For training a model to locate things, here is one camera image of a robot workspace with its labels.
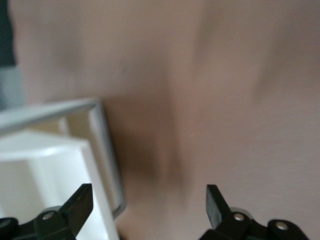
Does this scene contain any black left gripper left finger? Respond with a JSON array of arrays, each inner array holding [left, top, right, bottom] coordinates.
[[0, 183, 94, 240]]

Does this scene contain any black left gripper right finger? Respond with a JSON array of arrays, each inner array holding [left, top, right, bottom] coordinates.
[[199, 184, 310, 240]]

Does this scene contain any white plastic drawer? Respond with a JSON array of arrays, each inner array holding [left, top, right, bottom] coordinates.
[[0, 129, 120, 240]]

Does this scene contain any white drawer cabinet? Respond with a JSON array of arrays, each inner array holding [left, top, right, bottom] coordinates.
[[0, 96, 126, 220]]

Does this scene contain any brown table cover sheet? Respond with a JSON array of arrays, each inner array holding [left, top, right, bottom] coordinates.
[[9, 0, 320, 240]]

